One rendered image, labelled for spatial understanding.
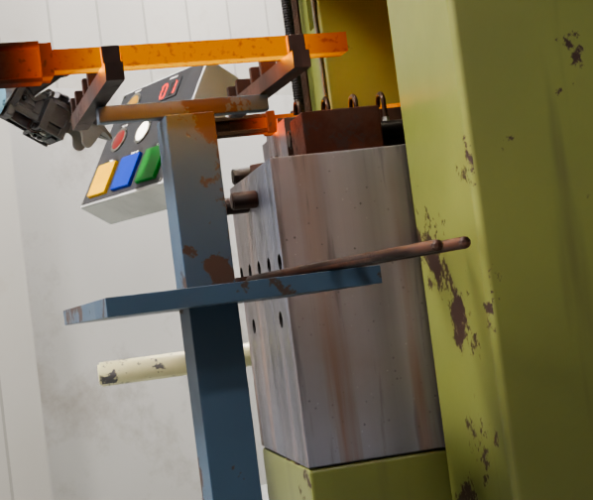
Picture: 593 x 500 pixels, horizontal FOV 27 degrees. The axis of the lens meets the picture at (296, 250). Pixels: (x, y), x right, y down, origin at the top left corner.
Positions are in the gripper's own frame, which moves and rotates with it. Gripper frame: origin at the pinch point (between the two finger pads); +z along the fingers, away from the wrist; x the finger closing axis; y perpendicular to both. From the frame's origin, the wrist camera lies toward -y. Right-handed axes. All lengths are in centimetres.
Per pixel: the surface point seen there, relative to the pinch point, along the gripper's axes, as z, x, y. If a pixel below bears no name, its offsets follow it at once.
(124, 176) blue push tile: 10.3, -8.9, 2.4
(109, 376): 16.6, 2.8, 42.9
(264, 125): 6.3, 46.4, 5.2
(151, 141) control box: 11.1, -4.3, -5.0
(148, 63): -34, 91, 29
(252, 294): -17, 99, 50
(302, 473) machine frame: 23, 60, 57
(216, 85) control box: 14.9, 7.0, -17.3
